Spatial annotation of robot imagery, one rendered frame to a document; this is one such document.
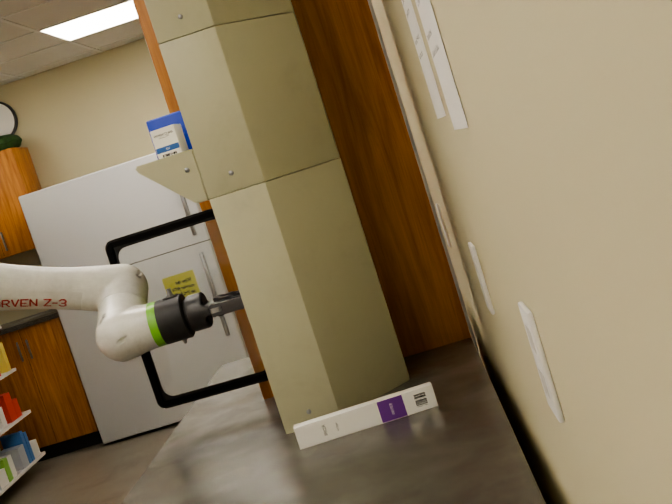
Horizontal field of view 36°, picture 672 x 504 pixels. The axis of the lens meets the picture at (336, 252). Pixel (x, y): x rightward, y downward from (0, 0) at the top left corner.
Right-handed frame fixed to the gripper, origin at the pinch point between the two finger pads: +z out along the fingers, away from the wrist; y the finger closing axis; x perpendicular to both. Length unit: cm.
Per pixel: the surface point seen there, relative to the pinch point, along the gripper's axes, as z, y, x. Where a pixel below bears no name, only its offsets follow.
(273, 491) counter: -6, -47, 26
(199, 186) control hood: -7.8, -14.0, -23.9
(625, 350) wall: 36, -152, -8
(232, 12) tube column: 8, -11, -53
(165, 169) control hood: -12.9, -14.0, -28.8
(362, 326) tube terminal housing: 13.0, -5.5, 11.6
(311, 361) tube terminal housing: 2.3, -14.0, 13.8
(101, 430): -211, 475, 109
